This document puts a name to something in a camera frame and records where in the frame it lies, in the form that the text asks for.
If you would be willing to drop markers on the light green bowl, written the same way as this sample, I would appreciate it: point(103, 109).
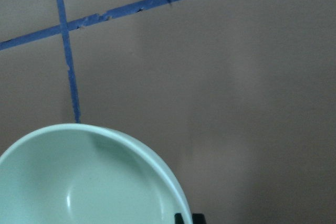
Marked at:
point(77, 173)

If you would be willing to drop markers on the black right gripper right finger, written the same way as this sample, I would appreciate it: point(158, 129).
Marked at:
point(198, 218)

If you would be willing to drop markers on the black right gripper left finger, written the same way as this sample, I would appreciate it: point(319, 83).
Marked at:
point(178, 219)

